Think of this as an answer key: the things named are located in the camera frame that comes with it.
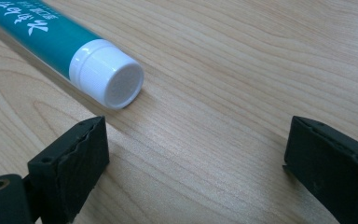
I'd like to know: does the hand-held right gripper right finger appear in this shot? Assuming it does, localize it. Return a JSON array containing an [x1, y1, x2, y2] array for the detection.
[[282, 116, 358, 224]]

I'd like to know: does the green toothpaste tube white cap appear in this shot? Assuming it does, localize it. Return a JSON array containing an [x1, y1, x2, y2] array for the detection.
[[0, 0, 145, 111]]

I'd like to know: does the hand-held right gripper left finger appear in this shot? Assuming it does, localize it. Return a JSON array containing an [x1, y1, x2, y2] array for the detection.
[[22, 116, 111, 224]]

